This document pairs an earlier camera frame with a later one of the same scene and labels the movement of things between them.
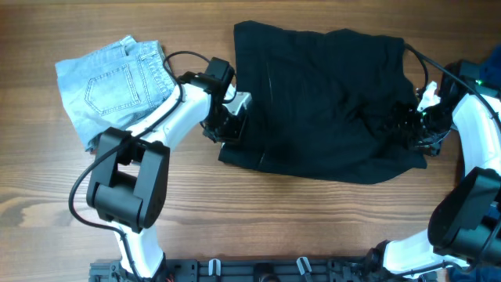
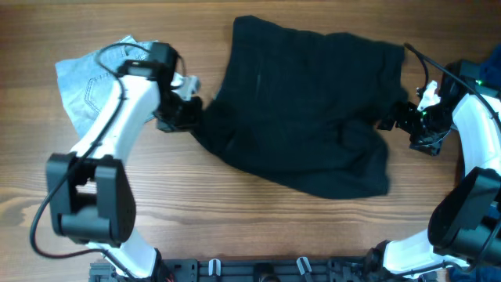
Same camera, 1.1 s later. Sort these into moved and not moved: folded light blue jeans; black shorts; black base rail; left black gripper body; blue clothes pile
Moved: left black gripper body; black shorts
Not moved: folded light blue jeans; blue clothes pile; black base rail
